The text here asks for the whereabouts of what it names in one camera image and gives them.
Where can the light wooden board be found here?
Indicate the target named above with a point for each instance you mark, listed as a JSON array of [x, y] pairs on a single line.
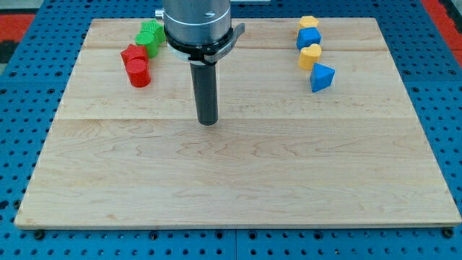
[[353, 155]]

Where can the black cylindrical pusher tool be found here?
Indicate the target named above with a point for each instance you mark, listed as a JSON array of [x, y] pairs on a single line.
[[204, 80]]

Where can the red cylinder block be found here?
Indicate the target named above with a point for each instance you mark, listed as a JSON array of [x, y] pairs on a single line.
[[138, 72]]

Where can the red star block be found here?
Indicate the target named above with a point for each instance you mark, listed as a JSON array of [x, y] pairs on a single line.
[[134, 52]]

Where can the blue triangle block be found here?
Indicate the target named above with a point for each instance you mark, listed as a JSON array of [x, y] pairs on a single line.
[[321, 77]]

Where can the yellow hexagon block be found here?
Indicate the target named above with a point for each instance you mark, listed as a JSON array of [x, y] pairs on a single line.
[[306, 22]]

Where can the green star block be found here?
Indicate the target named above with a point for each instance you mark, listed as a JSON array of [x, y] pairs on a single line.
[[155, 28]]

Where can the yellow heart block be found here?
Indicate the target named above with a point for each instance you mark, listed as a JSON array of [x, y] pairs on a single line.
[[309, 56]]

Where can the blue cube block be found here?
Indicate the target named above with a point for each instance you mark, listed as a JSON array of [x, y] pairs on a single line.
[[308, 36]]

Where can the green cylinder block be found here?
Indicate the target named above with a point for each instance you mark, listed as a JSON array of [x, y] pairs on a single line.
[[148, 40]]

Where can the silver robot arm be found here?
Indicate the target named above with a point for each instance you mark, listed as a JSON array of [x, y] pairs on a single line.
[[196, 22]]

